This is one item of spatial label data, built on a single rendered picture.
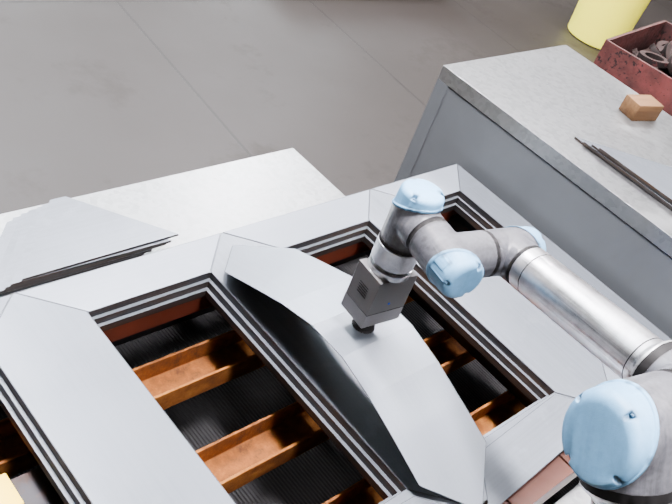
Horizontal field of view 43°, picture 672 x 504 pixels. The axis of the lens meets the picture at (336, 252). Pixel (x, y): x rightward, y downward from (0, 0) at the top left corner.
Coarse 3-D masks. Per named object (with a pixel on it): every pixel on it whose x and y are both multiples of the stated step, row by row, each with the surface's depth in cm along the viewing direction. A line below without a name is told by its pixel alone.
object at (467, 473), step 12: (480, 444) 149; (468, 456) 146; (480, 456) 148; (444, 468) 143; (456, 468) 144; (468, 468) 145; (480, 468) 147; (432, 480) 140; (444, 480) 141; (456, 480) 143; (468, 480) 144; (480, 480) 145; (444, 492) 140; (456, 492) 141; (468, 492) 143
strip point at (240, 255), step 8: (232, 248) 173; (240, 248) 173; (248, 248) 173; (256, 248) 174; (264, 248) 174; (272, 248) 174; (280, 248) 174; (288, 248) 175; (232, 256) 169; (240, 256) 170; (248, 256) 170; (256, 256) 170; (264, 256) 170; (272, 256) 171; (232, 264) 166; (240, 264) 166; (248, 264) 167
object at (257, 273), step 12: (288, 252) 173; (300, 252) 173; (252, 264) 167; (264, 264) 167; (276, 264) 167; (288, 264) 168; (300, 264) 168; (312, 264) 168; (240, 276) 161; (252, 276) 162; (264, 276) 162; (276, 276) 162
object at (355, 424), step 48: (240, 240) 176; (336, 240) 190; (192, 288) 164; (240, 288) 165; (432, 288) 186; (240, 336) 162; (288, 336) 159; (480, 336) 179; (0, 384) 135; (288, 384) 155; (336, 384) 154; (528, 384) 173; (336, 432) 149; (384, 432) 149; (384, 480) 143
